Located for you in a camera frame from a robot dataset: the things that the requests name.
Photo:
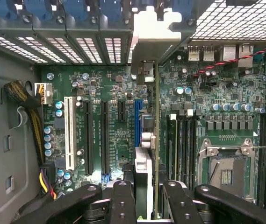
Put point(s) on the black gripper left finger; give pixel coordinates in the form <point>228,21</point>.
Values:
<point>123,205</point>

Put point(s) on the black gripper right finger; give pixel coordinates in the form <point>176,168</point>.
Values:
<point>179,205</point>

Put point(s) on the CPU socket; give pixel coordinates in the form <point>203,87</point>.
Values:
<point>228,189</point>

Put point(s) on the black RAM slot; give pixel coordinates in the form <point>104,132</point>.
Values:
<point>194,149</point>
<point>181,149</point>
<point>187,149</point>

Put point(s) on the green motherboard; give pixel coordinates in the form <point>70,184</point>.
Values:
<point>114,144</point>

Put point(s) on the metal socket cover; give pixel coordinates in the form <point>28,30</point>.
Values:
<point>212,151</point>

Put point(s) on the long black expansion slot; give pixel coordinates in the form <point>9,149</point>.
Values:
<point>88,140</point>
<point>105,140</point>

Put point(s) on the blue expansion slot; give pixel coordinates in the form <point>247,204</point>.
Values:
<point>138,121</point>

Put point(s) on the white expansion slot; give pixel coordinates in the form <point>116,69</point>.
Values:
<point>69,133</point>

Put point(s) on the short black expansion slot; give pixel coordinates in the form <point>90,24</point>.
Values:
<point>121,112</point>

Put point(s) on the thin locking lever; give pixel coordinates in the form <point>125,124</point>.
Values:
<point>263,147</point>

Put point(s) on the white power connector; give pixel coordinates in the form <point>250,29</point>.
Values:
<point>46,93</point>

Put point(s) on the silver rear port block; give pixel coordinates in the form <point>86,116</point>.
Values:
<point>229,53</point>
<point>246,56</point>
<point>193,53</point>
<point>208,53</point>

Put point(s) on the open black PC case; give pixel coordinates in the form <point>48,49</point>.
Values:
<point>53,29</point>

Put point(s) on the blue card retainer clip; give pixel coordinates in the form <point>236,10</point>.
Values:
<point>181,5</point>
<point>39,7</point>
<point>111,9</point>
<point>76,7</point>
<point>2,7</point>

